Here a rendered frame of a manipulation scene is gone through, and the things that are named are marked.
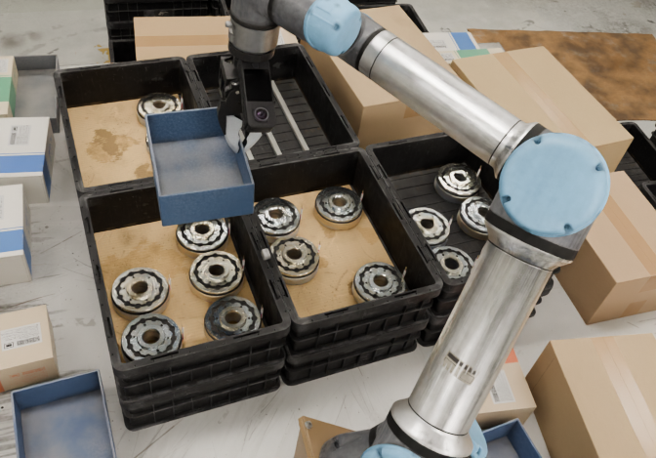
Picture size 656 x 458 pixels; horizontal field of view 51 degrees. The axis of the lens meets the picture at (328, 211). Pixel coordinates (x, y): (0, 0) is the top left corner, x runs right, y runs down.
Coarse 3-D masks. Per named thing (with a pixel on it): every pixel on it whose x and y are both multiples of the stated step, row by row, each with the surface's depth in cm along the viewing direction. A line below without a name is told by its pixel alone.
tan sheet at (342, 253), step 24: (312, 192) 153; (312, 216) 149; (312, 240) 144; (336, 240) 145; (360, 240) 146; (336, 264) 141; (360, 264) 141; (288, 288) 135; (312, 288) 136; (336, 288) 136; (312, 312) 132
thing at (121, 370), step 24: (96, 192) 132; (120, 192) 133; (240, 216) 133; (96, 264) 121; (264, 264) 126; (96, 288) 118; (240, 336) 115; (264, 336) 116; (120, 360) 109; (144, 360) 110; (168, 360) 110; (192, 360) 113
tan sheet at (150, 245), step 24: (96, 240) 137; (120, 240) 138; (144, 240) 138; (168, 240) 139; (120, 264) 134; (144, 264) 135; (168, 264) 135; (168, 312) 128; (192, 312) 128; (120, 336) 123; (192, 336) 125
